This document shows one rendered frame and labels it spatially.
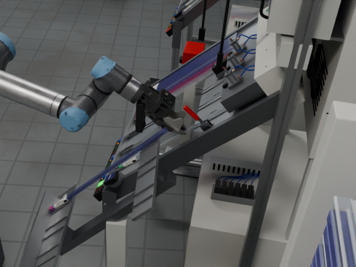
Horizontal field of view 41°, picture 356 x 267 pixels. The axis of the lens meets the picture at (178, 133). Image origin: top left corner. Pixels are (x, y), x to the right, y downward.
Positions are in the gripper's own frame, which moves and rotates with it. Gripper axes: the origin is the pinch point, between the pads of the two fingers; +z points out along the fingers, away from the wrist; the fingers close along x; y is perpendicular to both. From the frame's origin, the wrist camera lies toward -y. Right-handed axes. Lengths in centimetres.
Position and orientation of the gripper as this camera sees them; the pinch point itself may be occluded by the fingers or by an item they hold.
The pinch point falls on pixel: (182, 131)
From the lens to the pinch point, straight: 158.7
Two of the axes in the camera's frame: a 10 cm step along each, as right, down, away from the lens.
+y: 5.9, -5.9, -5.5
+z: 7.9, 5.6, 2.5
